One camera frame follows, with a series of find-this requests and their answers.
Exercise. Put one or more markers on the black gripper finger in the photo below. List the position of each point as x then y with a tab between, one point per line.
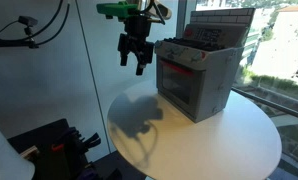
140	68
124	58

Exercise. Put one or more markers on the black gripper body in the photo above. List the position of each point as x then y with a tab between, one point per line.
137	40

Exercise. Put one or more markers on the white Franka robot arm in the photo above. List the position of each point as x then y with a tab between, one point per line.
162	10

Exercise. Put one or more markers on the grey toy stove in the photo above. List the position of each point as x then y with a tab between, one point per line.
202	73

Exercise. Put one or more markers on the black clamp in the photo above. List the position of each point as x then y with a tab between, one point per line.
91	140

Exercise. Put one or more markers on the beige block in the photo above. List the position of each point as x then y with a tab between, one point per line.
29	152

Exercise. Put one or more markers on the white building outside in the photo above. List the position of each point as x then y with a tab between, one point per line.
282	43

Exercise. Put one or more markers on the white rounded object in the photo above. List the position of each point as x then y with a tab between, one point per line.
5	156

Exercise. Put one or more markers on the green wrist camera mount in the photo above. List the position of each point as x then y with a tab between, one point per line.
117	10

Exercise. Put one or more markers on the grey window post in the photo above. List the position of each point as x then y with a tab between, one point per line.
184	16

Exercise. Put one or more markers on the black camera on stand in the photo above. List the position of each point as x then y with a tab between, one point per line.
28	20

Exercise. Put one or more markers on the black camera stand bar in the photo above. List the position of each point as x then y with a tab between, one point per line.
12	43

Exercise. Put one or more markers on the grey window rail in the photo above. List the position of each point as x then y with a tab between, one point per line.
272	103

